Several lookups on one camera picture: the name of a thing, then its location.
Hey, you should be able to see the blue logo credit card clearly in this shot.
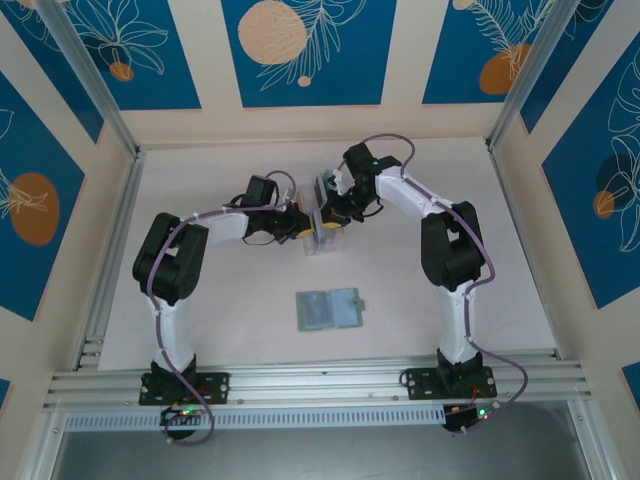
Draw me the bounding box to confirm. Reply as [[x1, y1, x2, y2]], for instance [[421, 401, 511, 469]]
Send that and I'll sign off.
[[302, 292, 329, 326]]

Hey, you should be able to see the clear acrylic card display stand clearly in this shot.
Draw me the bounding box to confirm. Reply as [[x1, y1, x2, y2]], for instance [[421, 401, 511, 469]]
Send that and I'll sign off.
[[294, 172, 347, 259]]

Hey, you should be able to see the black controller board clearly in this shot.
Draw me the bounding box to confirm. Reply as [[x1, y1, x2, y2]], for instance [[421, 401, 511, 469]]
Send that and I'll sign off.
[[159, 404, 202, 427], [443, 401, 501, 434]]

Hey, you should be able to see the aluminium frame crossbeam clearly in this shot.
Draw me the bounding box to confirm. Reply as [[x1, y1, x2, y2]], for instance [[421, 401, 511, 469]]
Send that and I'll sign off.
[[42, 349, 599, 411]]

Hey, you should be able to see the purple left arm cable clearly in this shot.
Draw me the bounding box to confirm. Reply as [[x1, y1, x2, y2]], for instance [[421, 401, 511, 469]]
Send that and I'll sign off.
[[154, 171, 296, 446]]

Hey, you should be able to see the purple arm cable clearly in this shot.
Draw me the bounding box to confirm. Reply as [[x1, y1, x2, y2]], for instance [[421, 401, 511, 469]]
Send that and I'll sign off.
[[334, 132, 531, 436], [154, 171, 296, 446]]

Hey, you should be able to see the blue floral wall panel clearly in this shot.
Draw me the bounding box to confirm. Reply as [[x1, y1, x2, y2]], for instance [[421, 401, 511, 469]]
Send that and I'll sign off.
[[422, 0, 554, 106], [221, 0, 399, 109], [519, 0, 640, 135], [542, 34, 640, 311], [0, 72, 87, 322], [49, 0, 202, 112], [0, 0, 105, 145]]

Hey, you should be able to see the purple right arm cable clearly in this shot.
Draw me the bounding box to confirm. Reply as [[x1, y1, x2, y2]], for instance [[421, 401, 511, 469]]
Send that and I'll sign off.
[[334, 132, 531, 436]]

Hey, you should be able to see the aluminium side rail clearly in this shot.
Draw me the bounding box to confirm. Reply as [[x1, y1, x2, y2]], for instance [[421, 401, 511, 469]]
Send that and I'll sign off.
[[487, 144, 562, 361], [74, 149, 147, 371]]

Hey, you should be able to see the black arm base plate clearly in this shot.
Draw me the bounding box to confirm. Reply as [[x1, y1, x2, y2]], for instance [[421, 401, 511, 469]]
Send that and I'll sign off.
[[402, 367, 497, 401], [138, 372, 231, 406]]

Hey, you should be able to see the white slotted cable duct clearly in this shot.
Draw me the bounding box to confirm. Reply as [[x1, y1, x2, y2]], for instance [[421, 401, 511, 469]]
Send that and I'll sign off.
[[64, 404, 446, 431]]

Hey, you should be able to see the aluminium frame post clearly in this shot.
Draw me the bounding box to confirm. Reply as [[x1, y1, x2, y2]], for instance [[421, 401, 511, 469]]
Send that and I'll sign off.
[[37, 0, 142, 157], [487, 0, 591, 151]]

